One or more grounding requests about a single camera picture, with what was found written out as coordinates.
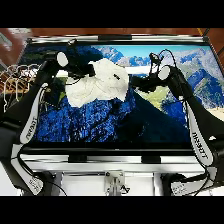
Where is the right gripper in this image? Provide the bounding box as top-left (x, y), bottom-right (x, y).
top-left (129, 75), bottom-right (150, 91)

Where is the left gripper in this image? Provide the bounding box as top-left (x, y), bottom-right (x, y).
top-left (76, 63), bottom-right (98, 79)

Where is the white shirt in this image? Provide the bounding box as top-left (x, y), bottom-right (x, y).
top-left (65, 58), bottom-right (130, 109)

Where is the white clothes hanger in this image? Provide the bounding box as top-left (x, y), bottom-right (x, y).
top-left (0, 64), bottom-right (38, 113)

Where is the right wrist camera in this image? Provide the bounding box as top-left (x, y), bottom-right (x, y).
top-left (148, 52), bottom-right (162, 80)

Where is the black cable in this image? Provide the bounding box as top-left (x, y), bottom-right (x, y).
top-left (156, 48), bottom-right (180, 78)

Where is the silver frame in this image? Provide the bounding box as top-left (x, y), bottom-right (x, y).
top-left (20, 34), bottom-right (215, 197)

